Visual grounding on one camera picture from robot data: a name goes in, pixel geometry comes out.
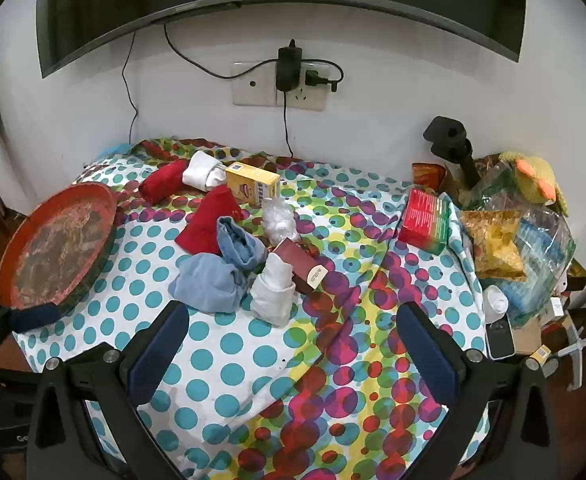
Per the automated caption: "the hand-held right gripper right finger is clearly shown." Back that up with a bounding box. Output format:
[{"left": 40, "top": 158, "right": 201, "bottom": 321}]
[{"left": 395, "top": 301, "right": 564, "bottom": 480}]

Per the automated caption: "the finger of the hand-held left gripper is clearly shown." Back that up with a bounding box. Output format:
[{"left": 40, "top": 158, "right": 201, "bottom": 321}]
[{"left": 10, "top": 302, "right": 63, "bottom": 333}]

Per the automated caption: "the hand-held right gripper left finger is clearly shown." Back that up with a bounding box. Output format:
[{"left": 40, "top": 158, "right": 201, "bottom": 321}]
[{"left": 26, "top": 301, "right": 191, "bottom": 480}]

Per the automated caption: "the red round tray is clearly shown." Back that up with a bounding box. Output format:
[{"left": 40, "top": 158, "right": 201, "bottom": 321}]
[{"left": 0, "top": 182, "right": 118, "bottom": 311}]

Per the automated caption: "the light blue sock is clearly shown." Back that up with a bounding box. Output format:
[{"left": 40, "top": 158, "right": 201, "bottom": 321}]
[{"left": 168, "top": 253, "right": 248, "bottom": 314}]

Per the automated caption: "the white sock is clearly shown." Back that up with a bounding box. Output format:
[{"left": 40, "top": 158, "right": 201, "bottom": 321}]
[
  {"left": 249, "top": 252, "right": 297, "bottom": 329},
  {"left": 182, "top": 150, "right": 230, "bottom": 192}
]

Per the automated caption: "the red sock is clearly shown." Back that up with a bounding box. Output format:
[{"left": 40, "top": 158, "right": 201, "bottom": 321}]
[
  {"left": 175, "top": 185, "right": 247, "bottom": 253},
  {"left": 139, "top": 160, "right": 190, "bottom": 204}
]

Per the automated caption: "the dark red box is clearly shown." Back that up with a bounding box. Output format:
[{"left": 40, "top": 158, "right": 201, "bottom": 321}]
[{"left": 270, "top": 237, "right": 330, "bottom": 294}]

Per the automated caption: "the clear plastic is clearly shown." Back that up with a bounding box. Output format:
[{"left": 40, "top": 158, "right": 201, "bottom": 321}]
[{"left": 262, "top": 196, "right": 299, "bottom": 246}]

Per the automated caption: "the black phone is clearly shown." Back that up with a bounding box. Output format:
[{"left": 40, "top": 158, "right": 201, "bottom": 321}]
[{"left": 485, "top": 316, "right": 516, "bottom": 361}]

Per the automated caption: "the white bottle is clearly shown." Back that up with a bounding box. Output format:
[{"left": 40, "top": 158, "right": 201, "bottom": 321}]
[{"left": 483, "top": 285, "right": 510, "bottom": 320}]

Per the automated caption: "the cardboard box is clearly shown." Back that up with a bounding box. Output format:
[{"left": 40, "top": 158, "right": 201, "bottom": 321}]
[{"left": 512, "top": 317, "right": 546, "bottom": 356}]

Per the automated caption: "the small yellow box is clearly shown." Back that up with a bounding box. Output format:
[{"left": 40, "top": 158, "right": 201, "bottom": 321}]
[{"left": 525, "top": 346, "right": 552, "bottom": 370}]

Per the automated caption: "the polka dot tablecloth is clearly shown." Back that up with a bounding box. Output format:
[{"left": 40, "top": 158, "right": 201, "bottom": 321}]
[{"left": 13, "top": 136, "right": 491, "bottom": 480}]

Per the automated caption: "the red green box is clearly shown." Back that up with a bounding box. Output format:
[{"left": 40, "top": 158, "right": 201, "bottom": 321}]
[{"left": 398, "top": 187, "right": 456, "bottom": 254}]

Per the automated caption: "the white plastic stand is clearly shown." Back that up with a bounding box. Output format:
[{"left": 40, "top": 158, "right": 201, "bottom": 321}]
[{"left": 555, "top": 327, "right": 586, "bottom": 392}]

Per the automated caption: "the clear plastic bag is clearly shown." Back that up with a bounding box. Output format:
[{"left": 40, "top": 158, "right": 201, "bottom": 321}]
[{"left": 460, "top": 160, "right": 578, "bottom": 326}]

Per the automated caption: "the orange red snack bag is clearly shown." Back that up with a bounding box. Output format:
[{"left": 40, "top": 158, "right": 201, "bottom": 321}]
[{"left": 412, "top": 161, "right": 448, "bottom": 195}]

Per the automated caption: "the yellow plush toy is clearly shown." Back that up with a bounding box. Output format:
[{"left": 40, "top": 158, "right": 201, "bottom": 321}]
[{"left": 498, "top": 150, "right": 558, "bottom": 206}]

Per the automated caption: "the black stand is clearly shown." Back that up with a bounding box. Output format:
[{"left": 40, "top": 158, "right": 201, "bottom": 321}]
[{"left": 423, "top": 116, "right": 481, "bottom": 188}]

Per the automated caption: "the black plug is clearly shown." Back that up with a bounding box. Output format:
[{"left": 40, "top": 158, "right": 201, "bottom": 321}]
[{"left": 304, "top": 71, "right": 339, "bottom": 92}]

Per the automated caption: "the black power adapter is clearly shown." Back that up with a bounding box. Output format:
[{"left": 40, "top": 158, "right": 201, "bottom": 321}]
[{"left": 275, "top": 40, "right": 304, "bottom": 93}]

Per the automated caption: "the thin black cable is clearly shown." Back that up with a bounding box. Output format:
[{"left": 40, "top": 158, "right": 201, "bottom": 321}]
[{"left": 122, "top": 30, "right": 140, "bottom": 143}]

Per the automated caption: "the black adapter cable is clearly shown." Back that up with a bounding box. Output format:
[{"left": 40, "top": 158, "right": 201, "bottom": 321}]
[{"left": 282, "top": 91, "right": 295, "bottom": 157}]

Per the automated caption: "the white wall socket plate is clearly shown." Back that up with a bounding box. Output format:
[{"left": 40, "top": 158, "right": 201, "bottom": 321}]
[{"left": 231, "top": 60, "right": 330, "bottom": 111}]

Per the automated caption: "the black plug cable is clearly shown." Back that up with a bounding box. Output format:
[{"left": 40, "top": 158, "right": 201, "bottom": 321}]
[{"left": 164, "top": 22, "right": 345, "bottom": 92}]

